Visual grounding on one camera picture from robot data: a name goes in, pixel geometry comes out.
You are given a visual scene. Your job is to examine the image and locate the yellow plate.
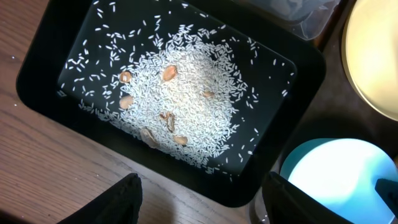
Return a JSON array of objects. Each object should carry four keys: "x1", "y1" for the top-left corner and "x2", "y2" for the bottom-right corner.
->
[{"x1": 341, "y1": 0, "x2": 397, "y2": 121}]

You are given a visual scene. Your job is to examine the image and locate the clear plastic bin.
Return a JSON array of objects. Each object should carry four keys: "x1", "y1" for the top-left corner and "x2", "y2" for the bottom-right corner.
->
[{"x1": 235, "y1": 0, "x2": 340, "y2": 40}]

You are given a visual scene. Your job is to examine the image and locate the black waste tray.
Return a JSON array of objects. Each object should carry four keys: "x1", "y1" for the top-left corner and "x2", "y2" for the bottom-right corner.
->
[{"x1": 17, "y1": 1, "x2": 326, "y2": 207}]

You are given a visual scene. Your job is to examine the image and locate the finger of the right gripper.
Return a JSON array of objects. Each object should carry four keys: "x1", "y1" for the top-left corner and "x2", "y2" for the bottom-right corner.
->
[{"x1": 262, "y1": 172, "x2": 351, "y2": 224}]

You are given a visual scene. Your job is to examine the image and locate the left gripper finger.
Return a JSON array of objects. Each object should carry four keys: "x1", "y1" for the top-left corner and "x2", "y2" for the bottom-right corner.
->
[{"x1": 59, "y1": 173, "x2": 142, "y2": 224}]

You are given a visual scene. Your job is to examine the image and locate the brown serving tray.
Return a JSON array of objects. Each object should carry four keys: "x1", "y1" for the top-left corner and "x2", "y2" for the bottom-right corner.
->
[{"x1": 251, "y1": 1, "x2": 397, "y2": 223}]

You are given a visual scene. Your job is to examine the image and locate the light blue bowl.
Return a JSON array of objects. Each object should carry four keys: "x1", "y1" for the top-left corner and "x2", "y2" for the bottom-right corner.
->
[{"x1": 280, "y1": 138, "x2": 397, "y2": 223}]

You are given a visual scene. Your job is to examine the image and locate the white rice pile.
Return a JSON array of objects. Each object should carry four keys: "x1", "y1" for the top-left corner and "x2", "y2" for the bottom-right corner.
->
[{"x1": 57, "y1": 1, "x2": 296, "y2": 183}]

